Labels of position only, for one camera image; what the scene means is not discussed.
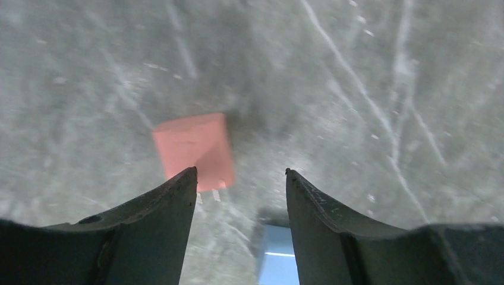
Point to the blue charger cube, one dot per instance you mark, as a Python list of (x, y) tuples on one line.
[(277, 264)]

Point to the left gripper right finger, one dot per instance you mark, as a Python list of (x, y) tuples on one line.
[(335, 244)]

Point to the orange charger cube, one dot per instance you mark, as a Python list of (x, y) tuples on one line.
[(201, 141)]

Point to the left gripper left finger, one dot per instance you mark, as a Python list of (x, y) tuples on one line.
[(142, 241)]

